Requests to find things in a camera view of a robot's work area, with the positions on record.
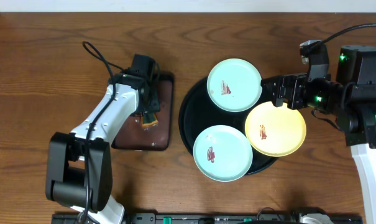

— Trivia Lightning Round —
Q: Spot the green and orange sponge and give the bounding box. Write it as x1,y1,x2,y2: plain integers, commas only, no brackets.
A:
140,113,158,128

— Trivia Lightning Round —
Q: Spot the yellow plate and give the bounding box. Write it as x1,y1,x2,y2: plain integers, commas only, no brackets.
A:
244,101,306,157

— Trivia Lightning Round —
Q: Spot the light blue plate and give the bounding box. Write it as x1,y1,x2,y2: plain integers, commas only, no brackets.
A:
193,125,253,182
206,58,262,113

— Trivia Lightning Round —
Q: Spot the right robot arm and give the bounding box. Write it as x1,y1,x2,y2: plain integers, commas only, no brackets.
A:
261,41,376,223

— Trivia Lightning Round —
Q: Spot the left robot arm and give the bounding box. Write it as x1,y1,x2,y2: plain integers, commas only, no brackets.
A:
45,73,160,223

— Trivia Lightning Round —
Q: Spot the black round tray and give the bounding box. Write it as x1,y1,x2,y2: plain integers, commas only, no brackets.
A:
178,77,278,175

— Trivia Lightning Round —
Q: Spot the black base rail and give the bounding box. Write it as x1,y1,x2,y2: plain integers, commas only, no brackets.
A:
50,213,364,224

